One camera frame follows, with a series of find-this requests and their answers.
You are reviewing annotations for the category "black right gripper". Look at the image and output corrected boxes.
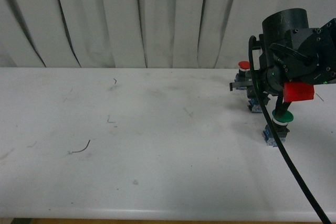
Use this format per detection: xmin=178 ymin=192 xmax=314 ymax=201
xmin=229 ymin=63 xmax=291 ymax=120

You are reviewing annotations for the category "red block on gripper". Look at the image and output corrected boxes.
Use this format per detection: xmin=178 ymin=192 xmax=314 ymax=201
xmin=283 ymin=81 xmax=314 ymax=102

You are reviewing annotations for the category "white pleated curtain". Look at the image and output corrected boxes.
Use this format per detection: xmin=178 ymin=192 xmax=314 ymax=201
xmin=1 ymin=0 xmax=335 ymax=68

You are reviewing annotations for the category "green push button switch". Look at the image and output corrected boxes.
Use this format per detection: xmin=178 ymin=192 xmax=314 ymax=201
xmin=262 ymin=110 xmax=293 ymax=147

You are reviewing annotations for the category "red push button switch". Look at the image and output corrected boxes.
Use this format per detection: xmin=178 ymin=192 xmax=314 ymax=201
xmin=234 ymin=61 xmax=250 ymax=82

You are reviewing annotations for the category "black cable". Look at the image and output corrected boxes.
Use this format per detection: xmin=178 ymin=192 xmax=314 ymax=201
xmin=248 ymin=35 xmax=333 ymax=224

